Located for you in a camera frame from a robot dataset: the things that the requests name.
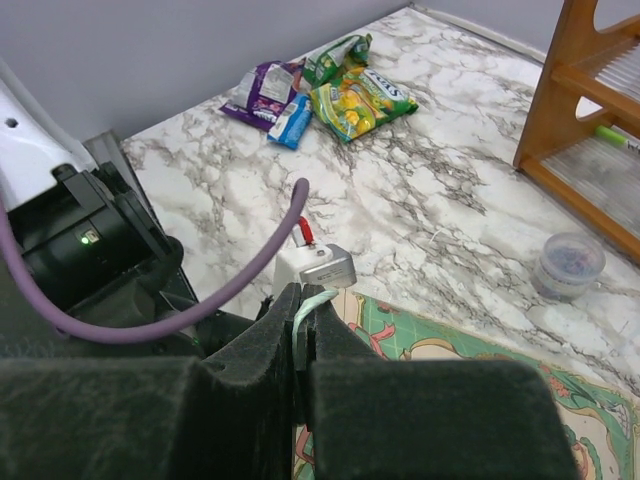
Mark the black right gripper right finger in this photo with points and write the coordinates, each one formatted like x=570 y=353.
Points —
x=373 y=418

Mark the printed paper bag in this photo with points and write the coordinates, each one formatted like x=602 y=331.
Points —
x=601 y=424

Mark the small green snack packet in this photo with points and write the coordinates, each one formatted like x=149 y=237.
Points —
x=331 y=61

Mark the blue snack packet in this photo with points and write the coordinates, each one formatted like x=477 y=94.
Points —
x=292 y=123

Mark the purple snack packet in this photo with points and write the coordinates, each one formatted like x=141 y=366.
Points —
x=264 y=92

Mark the clear plastic cup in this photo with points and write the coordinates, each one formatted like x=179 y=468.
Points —
x=568 y=265

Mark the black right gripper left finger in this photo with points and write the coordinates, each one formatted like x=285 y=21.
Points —
x=229 y=416

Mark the green marker pen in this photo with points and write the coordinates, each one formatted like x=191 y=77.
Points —
x=617 y=139

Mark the orange wooden shelf rack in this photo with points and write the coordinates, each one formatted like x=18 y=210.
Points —
x=590 y=78

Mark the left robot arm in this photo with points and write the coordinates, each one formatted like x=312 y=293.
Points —
x=82 y=229

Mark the yellow green Fox's candy bag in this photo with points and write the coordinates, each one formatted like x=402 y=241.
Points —
x=358 y=102

